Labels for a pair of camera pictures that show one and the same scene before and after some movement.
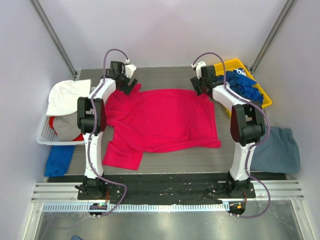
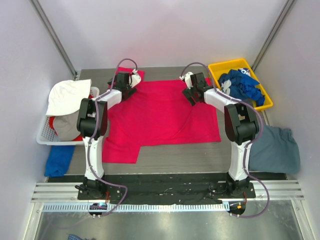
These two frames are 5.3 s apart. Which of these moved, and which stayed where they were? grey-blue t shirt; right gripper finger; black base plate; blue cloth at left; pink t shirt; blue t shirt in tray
Moved: pink t shirt; right gripper finger
Stayed: blue t shirt in tray; blue cloth at left; black base plate; grey-blue t shirt
